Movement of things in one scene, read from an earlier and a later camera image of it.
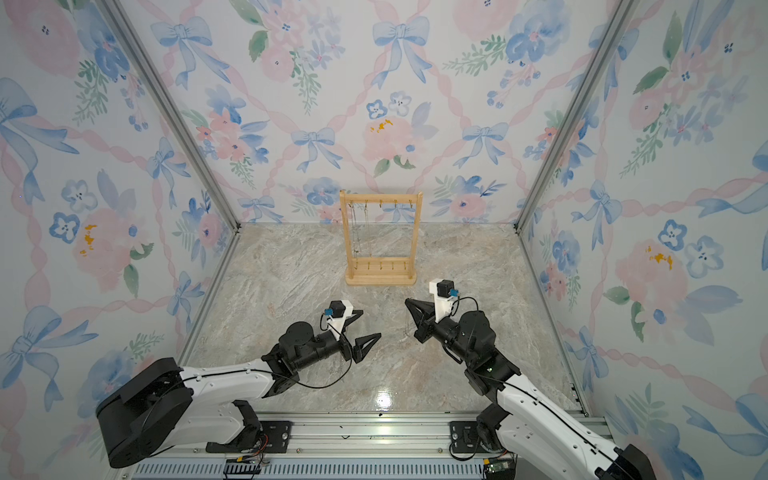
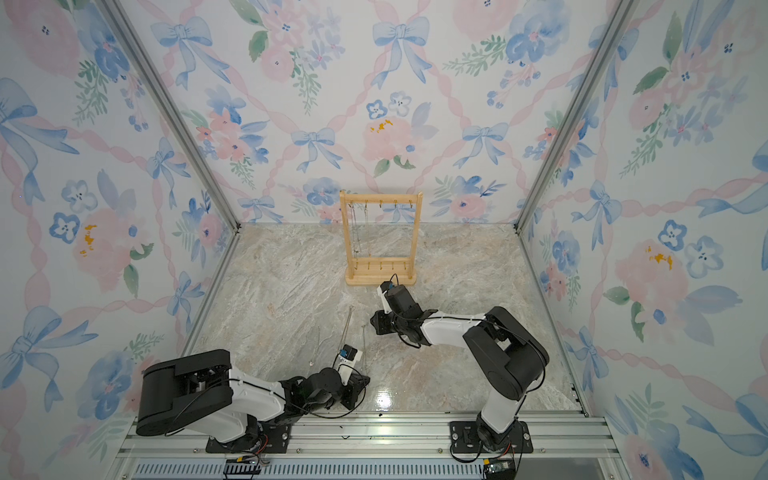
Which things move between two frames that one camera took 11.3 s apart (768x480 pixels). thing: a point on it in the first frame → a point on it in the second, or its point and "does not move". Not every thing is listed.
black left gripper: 357,353 → 354,387
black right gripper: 426,311 → 379,324
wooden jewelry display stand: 382,271 does not move
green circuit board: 499,470 does not move
